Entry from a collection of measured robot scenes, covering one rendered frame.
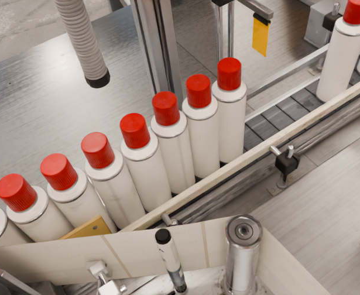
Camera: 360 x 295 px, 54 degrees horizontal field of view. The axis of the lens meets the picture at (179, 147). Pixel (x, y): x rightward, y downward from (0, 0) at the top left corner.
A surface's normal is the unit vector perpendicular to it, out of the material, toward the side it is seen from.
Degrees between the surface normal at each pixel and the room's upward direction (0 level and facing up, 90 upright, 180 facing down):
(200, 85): 2
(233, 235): 0
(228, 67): 2
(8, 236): 90
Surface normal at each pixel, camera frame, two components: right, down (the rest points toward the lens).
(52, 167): -0.11, -0.64
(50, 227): 0.69, 0.53
